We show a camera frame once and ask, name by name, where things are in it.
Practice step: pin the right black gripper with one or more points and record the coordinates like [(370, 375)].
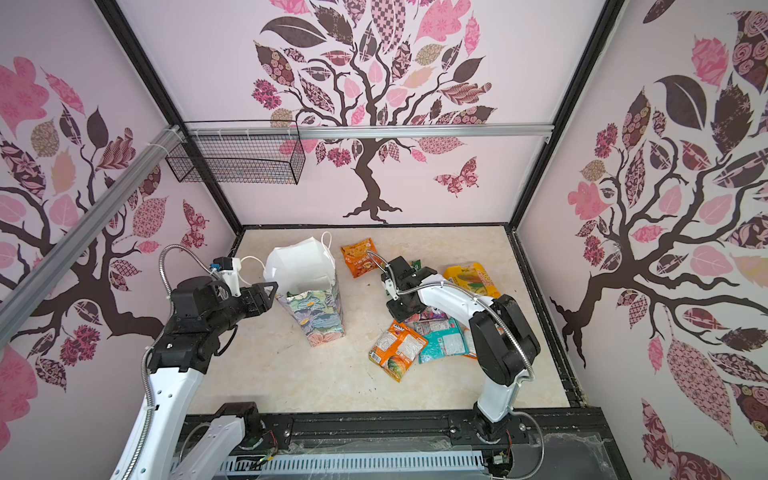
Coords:
[(396, 312)]

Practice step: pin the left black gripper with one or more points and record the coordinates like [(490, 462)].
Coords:
[(256, 298)]

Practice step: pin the purple candy snack bag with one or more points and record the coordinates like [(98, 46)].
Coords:
[(429, 314)]

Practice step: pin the patterned paper bag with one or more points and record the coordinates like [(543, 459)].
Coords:
[(308, 286)]

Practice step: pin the orange white snack bag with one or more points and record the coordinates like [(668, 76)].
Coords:
[(396, 349)]

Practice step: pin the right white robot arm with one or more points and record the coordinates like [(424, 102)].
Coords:
[(504, 342)]

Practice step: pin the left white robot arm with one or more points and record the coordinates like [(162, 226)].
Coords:
[(203, 308)]

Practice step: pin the orange chip snack bag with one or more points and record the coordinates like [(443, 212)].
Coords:
[(357, 258)]

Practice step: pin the yellow corn snack bag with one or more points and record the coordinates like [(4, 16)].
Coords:
[(473, 277)]

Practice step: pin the teal snack bag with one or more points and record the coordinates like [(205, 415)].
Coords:
[(444, 339)]

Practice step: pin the orange snack bag right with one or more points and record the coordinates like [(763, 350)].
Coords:
[(471, 349)]

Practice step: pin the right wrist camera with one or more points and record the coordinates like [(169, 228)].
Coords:
[(391, 289)]

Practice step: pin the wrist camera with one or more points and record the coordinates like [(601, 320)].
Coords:
[(391, 289), (228, 270)]

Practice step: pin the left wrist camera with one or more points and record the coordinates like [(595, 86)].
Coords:
[(228, 270)]

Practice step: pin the black wire basket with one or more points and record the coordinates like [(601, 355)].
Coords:
[(240, 152)]

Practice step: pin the rear aluminium rail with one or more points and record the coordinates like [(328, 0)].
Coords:
[(380, 132)]

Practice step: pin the aluminium rail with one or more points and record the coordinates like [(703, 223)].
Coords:
[(380, 132), (23, 300)]

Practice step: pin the white slotted cable duct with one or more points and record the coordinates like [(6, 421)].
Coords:
[(316, 465)]

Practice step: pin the left aluminium rail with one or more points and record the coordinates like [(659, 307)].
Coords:
[(23, 300)]

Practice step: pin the black base frame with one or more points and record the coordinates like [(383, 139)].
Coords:
[(540, 443)]

